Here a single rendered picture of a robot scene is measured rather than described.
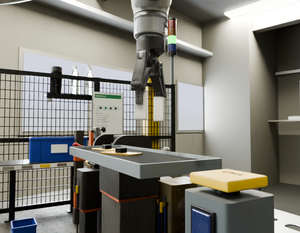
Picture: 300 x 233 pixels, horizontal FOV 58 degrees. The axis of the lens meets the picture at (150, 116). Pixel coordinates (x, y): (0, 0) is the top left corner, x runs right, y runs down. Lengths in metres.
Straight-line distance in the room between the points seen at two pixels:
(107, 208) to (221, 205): 0.31
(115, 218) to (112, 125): 1.37
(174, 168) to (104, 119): 1.49
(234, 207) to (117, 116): 1.63
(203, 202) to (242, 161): 5.16
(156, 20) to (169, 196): 0.43
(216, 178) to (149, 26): 0.49
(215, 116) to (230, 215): 5.42
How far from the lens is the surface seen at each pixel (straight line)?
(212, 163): 0.40
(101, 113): 1.83
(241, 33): 5.71
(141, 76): 0.62
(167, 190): 0.66
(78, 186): 0.89
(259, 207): 0.31
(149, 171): 0.34
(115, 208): 0.51
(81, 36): 3.95
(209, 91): 5.81
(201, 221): 0.30
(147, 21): 0.71
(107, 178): 0.52
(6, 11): 3.60
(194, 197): 0.31
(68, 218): 1.70
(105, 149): 0.62
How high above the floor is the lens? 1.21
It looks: 3 degrees up
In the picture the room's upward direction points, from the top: straight up
